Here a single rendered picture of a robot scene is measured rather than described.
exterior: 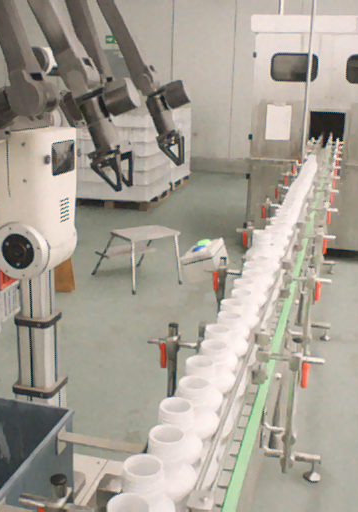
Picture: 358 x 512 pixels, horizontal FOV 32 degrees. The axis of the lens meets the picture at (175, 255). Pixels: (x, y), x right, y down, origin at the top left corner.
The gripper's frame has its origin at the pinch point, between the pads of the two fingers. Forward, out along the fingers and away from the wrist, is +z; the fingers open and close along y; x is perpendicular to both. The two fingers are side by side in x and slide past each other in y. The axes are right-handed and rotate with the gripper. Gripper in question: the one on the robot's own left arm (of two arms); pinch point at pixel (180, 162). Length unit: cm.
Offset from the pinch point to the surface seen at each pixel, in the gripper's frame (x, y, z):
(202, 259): -1.2, -35.8, 22.7
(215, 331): -9, -94, 23
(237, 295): -12, -80, 23
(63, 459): 26, -87, 38
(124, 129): 125, 564, -52
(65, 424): 23, -87, 32
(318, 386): -5, 131, 137
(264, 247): -17, -51, 22
